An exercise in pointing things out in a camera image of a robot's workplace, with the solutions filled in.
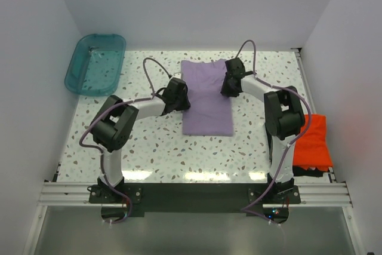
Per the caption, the purple t shirt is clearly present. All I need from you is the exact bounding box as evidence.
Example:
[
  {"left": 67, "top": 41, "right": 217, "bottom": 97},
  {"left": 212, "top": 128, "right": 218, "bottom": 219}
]
[{"left": 181, "top": 59, "right": 234, "bottom": 137}]

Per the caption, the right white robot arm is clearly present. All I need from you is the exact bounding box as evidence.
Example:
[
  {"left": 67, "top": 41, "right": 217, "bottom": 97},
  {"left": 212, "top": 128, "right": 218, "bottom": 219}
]
[{"left": 220, "top": 58, "right": 305, "bottom": 203}]

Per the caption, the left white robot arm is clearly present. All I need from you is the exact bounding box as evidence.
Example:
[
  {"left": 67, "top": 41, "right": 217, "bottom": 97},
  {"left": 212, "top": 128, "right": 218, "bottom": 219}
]
[{"left": 90, "top": 77, "right": 190, "bottom": 202}]

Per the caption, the teal plastic basket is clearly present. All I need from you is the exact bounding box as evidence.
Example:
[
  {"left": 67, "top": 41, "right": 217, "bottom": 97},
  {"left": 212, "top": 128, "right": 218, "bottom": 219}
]
[{"left": 64, "top": 33, "right": 126, "bottom": 97}]

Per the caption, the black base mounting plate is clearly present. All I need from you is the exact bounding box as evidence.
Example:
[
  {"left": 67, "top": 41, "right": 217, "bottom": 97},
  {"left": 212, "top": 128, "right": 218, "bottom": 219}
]
[{"left": 87, "top": 182, "right": 301, "bottom": 219}]

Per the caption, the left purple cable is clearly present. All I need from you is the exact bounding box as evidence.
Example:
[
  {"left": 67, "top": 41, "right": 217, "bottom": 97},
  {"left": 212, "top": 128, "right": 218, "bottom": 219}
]
[{"left": 79, "top": 57, "right": 177, "bottom": 226}]

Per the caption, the purple cable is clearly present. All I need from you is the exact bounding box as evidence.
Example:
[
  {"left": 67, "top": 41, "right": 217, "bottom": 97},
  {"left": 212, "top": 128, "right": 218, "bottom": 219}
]
[
  {"left": 79, "top": 57, "right": 177, "bottom": 226},
  {"left": 240, "top": 39, "right": 313, "bottom": 217}
]

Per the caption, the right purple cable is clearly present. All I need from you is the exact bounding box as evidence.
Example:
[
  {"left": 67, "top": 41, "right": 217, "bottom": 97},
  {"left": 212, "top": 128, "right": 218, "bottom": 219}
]
[{"left": 240, "top": 39, "right": 313, "bottom": 217}]

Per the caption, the aluminium frame rail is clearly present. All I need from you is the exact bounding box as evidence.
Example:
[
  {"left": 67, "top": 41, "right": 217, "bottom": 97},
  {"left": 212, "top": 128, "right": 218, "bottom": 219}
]
[{"left": 38, "top": 182, "right": 353, "bottom": 207}]

